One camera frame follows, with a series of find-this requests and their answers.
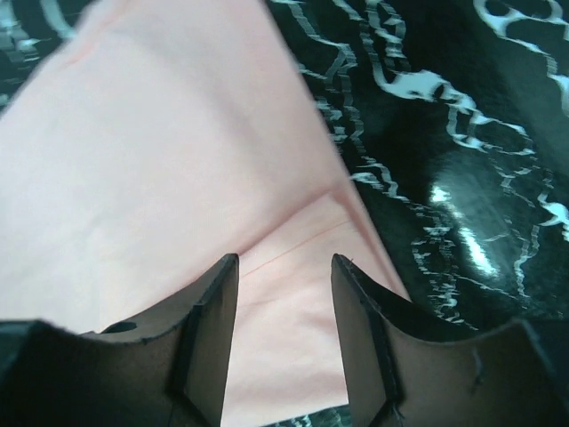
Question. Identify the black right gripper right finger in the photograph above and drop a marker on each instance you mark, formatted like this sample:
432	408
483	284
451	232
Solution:
406	367

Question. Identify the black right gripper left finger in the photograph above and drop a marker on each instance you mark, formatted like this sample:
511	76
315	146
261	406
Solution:
166	366

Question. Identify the salmon pink t shirt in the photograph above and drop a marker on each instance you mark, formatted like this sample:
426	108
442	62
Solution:
143	140

